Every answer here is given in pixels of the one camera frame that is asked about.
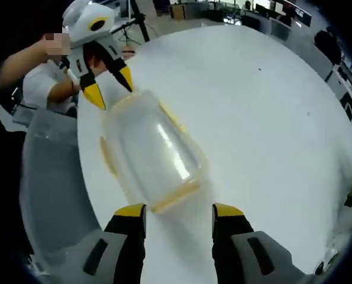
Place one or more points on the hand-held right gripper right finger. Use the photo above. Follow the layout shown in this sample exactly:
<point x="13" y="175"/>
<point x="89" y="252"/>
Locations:
<point x="229" y="236"/>

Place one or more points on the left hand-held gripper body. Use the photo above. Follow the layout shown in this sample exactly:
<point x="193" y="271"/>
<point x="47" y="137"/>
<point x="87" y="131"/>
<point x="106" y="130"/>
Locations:
<point x="84" y="29"/>

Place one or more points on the yellow black cart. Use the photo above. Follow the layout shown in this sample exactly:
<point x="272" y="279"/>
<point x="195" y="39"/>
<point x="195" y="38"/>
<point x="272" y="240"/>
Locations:
<point x="180" y="12"/>

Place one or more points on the white office chair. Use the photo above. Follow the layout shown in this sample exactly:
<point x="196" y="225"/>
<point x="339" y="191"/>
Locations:
<point x="280" y="31"/>

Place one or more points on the clear box with yellow buckles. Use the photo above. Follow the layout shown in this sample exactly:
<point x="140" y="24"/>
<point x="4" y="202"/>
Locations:
<point x="152" y="148"/>

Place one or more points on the black tripod stand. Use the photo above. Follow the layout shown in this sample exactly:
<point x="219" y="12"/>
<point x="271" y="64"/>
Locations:
<point x="142" y="26"/>

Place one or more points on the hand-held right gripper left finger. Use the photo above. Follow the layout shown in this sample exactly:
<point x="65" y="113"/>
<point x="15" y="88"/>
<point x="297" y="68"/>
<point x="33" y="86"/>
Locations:
<point x="128" y="236"/>

